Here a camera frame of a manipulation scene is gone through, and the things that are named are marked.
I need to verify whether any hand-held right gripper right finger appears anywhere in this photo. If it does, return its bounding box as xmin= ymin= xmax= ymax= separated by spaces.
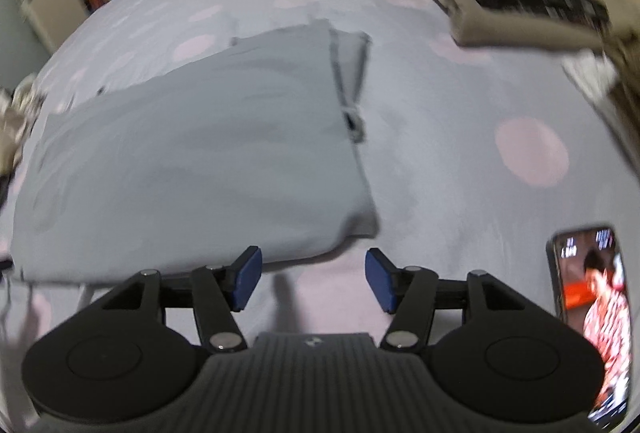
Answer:
xmin=364 ymin=247 xmax=548 ymax=354

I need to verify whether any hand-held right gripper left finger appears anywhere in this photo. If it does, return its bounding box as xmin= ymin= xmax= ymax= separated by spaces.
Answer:
xmin=75 ymin=246 xmax=264 ymax=355

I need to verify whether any grey long-sleeve shirt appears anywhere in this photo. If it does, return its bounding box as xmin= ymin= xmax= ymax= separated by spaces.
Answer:
xmin=10 ymin=20 xmax=381 ymax=284

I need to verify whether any grey bedsheet with pink dots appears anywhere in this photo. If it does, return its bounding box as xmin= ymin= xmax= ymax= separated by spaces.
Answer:
xmin=0 ymin=0 xmax=640 ymax=433

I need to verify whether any black smartphone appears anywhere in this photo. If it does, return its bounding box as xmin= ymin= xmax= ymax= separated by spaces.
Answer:
xmin=546 ymin=224 xmax=632 ymax=428

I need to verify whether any beige cloth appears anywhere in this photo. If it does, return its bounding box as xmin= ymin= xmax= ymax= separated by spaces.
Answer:
xmin=0 ymin=76 xmax=48 ymax=181

